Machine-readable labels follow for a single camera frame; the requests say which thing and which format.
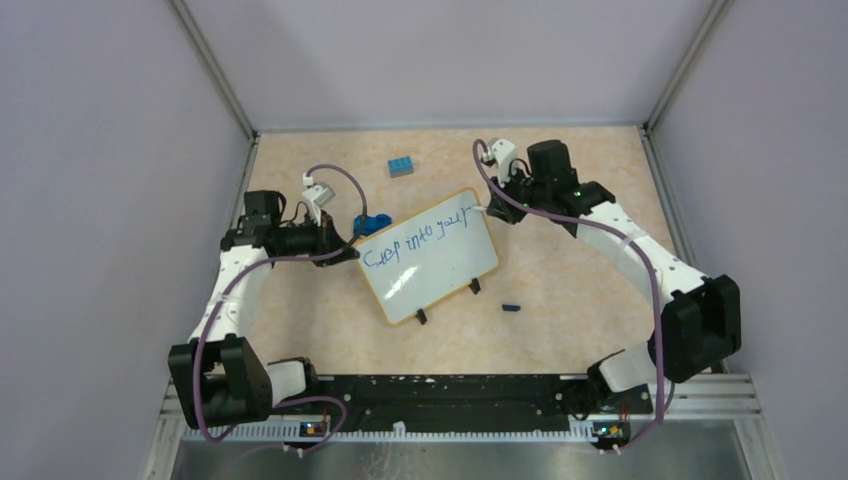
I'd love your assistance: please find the blue lego brick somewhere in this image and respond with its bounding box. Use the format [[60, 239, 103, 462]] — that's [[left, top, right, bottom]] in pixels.
[[387, 156, 415, 178]]

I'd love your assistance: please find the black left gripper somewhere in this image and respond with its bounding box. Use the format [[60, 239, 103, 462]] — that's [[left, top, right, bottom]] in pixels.
[[278, 209, 360, 267]]

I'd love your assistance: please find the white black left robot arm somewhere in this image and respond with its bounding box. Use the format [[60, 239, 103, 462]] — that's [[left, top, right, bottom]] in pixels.
[[167, 183, 359, 430]]

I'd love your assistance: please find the black board foot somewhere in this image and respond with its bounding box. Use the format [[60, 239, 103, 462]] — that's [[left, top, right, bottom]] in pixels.
[[469, 278, 481, 295], [415, 309, 428, 325]]

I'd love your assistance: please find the black right board foot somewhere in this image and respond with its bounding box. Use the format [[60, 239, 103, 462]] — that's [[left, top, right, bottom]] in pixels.
[[469, 278, 481, 295]]

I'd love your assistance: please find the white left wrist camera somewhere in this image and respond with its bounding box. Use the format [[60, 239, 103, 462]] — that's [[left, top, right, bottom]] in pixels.
[[301, 173, 335, 225]]

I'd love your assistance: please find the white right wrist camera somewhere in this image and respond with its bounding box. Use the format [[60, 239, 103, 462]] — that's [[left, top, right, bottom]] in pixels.
[[482, 138, 518, 187]]

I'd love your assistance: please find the yellow-framed whiteboard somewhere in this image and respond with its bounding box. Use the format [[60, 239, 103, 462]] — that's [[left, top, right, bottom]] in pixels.
[[354, 188, 499, 325]]

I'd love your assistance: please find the white cable duct strip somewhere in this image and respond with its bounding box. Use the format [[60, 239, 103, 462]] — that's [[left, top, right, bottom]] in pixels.
[[226, 420, 598, 444]]

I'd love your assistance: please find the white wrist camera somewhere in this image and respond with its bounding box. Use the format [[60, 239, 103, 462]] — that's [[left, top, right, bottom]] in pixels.
[[482, 138, 518, 187], [301, 173, 335, 225]]

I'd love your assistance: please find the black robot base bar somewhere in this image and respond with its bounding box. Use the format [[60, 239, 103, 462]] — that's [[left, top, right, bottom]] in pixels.
[[258, 352, 654, 439]]

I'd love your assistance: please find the blue toy wheel block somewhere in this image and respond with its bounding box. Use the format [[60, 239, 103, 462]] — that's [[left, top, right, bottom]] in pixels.
[[352, 214, 392, 239]]

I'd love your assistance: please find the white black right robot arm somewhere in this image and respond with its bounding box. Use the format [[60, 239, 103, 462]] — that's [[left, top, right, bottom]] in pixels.
[[472, 139, 742, 412]]

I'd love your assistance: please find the black left board foot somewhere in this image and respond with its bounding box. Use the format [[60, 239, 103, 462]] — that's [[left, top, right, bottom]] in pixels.
[[415, 309, 428, 325]]

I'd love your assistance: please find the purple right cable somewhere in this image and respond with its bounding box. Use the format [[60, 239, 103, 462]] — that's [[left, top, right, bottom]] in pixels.
[[472, 139, 677, 456]]

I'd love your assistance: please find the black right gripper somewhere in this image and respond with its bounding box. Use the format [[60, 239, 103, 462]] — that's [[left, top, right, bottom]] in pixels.
[[488, 163, 551, 226]]

